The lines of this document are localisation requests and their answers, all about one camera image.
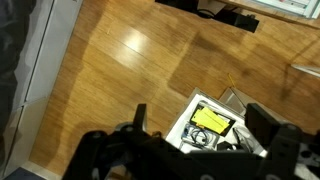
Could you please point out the yellow and black packet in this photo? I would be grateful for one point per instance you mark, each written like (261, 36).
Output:
(210, 120)

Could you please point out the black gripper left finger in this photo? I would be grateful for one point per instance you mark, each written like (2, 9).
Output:
(140, 115)

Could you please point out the yellow pencil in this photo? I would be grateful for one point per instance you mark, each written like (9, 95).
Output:
(231, 80)

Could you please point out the white open drawer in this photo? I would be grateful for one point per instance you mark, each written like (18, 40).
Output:
(186, 123)

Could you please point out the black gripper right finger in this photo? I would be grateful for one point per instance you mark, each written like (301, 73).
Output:
(261, 121)

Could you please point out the small black adapter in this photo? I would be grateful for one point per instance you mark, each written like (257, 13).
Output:
(225, 145)

